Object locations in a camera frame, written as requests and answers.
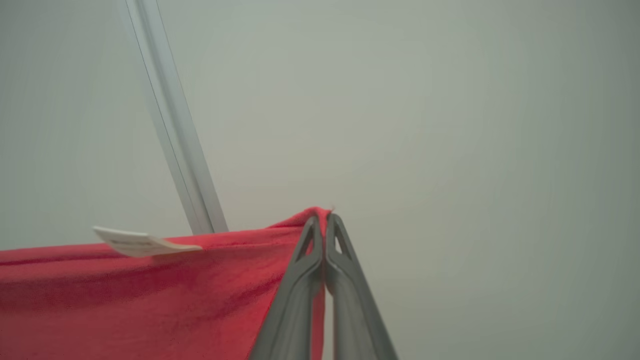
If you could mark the red garment with white stripes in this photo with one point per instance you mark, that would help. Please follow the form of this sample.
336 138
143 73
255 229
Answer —
150 300

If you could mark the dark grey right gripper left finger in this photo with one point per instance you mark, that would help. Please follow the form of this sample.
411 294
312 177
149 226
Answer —
292 310

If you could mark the aluminium partition post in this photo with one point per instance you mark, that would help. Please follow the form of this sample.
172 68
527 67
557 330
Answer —
175 125

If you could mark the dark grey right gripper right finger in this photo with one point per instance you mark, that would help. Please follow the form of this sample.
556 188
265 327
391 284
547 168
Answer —
355 320

